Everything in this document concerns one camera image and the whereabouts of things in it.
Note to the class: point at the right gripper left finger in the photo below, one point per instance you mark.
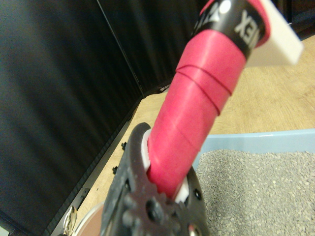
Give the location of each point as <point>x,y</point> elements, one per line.
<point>128,177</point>

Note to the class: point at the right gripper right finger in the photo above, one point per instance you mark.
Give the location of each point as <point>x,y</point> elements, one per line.
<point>193,214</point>

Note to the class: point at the blue litter tray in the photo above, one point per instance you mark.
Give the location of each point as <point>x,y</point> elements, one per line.
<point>258,191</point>

